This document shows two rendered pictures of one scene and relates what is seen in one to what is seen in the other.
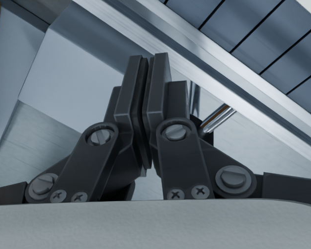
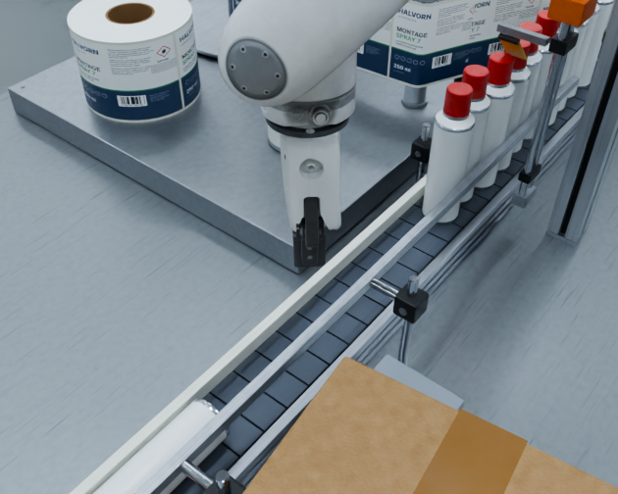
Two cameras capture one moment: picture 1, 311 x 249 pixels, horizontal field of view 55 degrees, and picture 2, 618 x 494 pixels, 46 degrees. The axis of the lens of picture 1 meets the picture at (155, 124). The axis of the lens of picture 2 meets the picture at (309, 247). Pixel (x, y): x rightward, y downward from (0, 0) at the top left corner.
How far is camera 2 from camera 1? 0.71 m
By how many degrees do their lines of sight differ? 68
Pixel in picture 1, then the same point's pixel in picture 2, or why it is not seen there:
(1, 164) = not seen: outside the picture
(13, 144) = not seen: outside the picture
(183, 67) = (340, 302)
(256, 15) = not seen: hidden behind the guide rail
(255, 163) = (526, 316)
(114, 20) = (310, 331)
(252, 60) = (372, 312)
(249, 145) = (497, 324)
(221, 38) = (355, 330)
